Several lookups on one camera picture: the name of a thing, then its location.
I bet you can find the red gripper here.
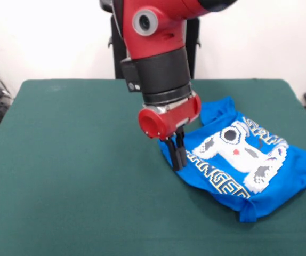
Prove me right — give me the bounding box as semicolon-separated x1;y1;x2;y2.
138;90;203;171

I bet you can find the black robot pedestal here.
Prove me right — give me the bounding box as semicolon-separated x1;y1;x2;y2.
99;0;202;79

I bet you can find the blue game-controller print t-shirt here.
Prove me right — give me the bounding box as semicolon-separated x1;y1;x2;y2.
158;96;306;223

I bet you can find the dark green table cloth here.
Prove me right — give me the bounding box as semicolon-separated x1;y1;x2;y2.
0;78;306;256

